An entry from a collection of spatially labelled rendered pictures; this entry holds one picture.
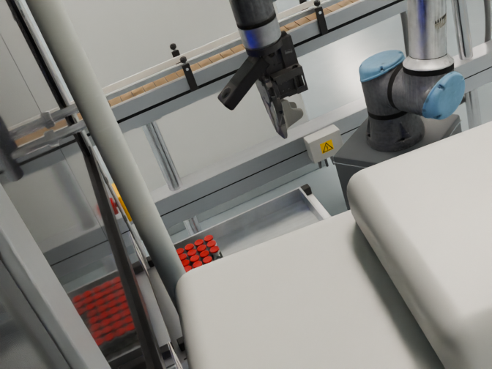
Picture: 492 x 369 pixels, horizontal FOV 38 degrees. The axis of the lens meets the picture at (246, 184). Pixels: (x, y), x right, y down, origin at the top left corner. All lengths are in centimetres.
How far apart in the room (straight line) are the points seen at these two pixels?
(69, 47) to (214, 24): 232
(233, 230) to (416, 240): 125
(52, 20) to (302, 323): 31
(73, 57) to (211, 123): 245
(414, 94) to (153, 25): 137
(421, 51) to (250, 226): 55
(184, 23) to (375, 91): 123
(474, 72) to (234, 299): 238
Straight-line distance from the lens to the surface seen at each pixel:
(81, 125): 90
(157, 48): 286
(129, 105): 224
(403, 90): 173
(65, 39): 58
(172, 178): 242
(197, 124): 301
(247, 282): 43
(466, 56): 273
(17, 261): 40
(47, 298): 42
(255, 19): 132
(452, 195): 39
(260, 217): 161
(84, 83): 60
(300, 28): 233
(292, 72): 138
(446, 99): 171
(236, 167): 246
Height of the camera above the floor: 183
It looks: 33 degrees down
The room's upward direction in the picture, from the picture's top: 20 degrees counter-clockwise
